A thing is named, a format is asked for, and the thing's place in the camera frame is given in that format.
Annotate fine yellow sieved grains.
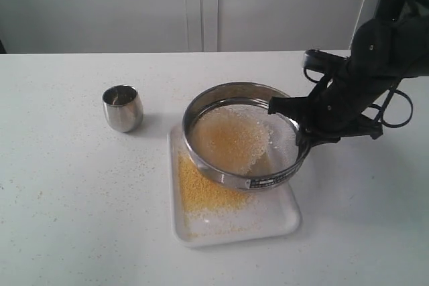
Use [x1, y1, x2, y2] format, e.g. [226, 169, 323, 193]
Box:
[178, 153, 261, 240]

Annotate stainless steel cup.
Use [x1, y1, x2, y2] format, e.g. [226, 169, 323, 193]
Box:
[102, 84, 143, 133]

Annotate yellow grain mixture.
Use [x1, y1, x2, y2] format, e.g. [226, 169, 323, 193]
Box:
[190, 106, 270, 175]

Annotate round steel mesh sieve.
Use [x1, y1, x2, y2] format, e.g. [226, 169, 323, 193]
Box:
[182, 82, 310, 191]

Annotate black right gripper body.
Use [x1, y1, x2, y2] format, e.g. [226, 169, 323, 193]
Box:
[300, 62, 384, 139]

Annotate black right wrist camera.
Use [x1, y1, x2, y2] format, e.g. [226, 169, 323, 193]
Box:
[302, 49, 347, 74]

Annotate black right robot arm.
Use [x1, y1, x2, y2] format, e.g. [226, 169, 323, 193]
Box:
[268, 0, 428, 146]

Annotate white square plastic tray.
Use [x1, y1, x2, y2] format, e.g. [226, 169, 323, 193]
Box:
[168, 124, 301, 248]

